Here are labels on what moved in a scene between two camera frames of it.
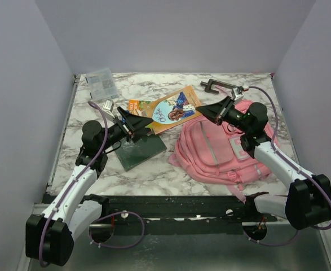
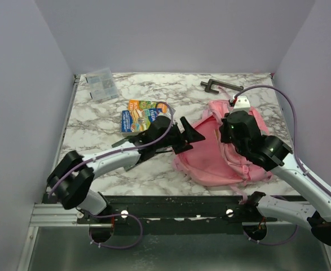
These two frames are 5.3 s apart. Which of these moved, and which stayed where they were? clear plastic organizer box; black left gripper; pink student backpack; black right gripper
Moved: black right gripper; black left gripper
Stayed: clear plastic organizer box; pink student backpack
